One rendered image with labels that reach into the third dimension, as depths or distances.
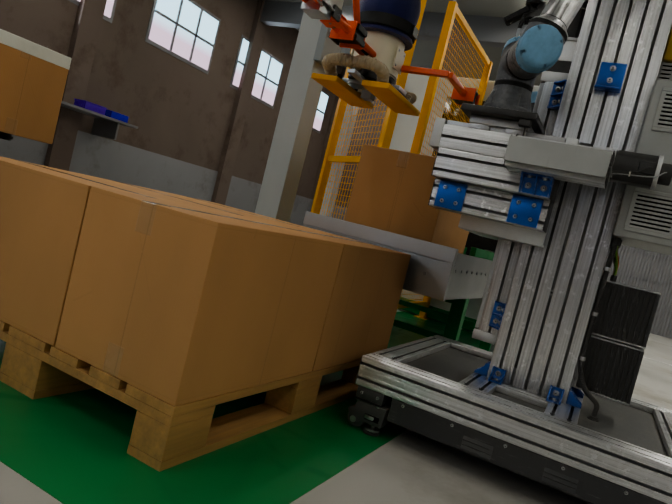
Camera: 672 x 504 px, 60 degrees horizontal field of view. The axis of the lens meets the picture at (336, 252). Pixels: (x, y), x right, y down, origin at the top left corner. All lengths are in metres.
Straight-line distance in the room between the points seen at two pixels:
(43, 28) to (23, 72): 5.14
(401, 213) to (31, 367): 1.48
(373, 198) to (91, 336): 1.39
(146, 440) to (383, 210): 1.45
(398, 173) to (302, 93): 1.25
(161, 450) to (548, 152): 1.20
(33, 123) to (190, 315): 1.82
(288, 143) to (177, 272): 2.29
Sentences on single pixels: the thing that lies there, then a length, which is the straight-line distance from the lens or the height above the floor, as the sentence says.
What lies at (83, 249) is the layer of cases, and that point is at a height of 0.39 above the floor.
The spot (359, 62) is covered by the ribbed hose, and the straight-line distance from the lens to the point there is 1.96.
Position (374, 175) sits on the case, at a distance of 2.48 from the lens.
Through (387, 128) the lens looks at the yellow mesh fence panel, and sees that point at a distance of 3.32.
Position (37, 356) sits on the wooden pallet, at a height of 0.11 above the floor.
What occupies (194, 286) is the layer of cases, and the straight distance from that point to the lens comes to 1.25.
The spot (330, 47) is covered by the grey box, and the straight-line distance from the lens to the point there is 3.60.
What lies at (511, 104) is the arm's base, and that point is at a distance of 1.84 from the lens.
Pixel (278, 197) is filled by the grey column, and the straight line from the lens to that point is 3.47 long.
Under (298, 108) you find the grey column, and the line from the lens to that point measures 3.52.
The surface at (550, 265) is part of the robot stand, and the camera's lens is 1.94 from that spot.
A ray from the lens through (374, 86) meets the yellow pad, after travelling 1.94.
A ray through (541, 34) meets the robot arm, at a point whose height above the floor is 1.23.
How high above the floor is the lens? 0.61
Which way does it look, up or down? 3 degrees down
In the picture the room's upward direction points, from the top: 14 degrees clockwise
